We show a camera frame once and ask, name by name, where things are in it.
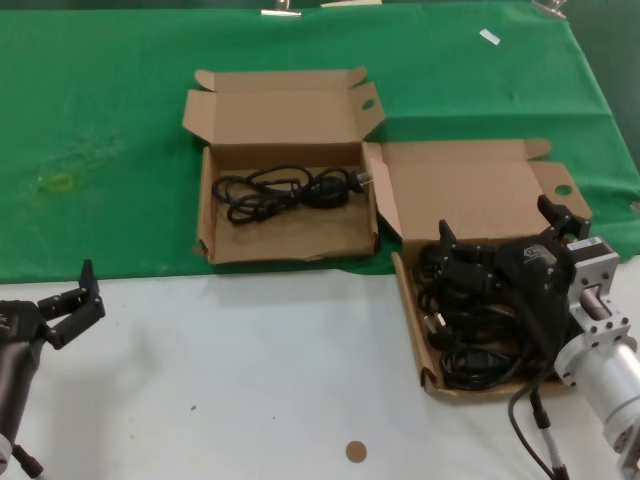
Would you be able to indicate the brown round disc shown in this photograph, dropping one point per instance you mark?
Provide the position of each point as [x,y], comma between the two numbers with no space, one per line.
[356,451]

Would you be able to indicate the open brown cardboard box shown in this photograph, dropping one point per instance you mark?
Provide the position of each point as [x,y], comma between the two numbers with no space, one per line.
[465,200]
[280,120]

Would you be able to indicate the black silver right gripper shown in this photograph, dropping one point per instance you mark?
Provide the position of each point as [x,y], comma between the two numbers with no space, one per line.
[540,280]

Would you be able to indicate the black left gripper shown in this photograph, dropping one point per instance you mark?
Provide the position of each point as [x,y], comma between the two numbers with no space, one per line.
[20,325]

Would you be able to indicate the silver binder clip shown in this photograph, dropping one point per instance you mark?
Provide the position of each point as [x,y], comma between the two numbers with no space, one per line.
[280,10]
[550,9]

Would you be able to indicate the beige paper strip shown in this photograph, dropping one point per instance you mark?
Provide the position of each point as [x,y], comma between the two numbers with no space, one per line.
[350,2]

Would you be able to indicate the green table cloth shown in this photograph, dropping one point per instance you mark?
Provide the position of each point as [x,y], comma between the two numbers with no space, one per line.
[100,100]

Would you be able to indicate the white tape piece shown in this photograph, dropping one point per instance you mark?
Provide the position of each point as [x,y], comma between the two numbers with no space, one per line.
[490,36]

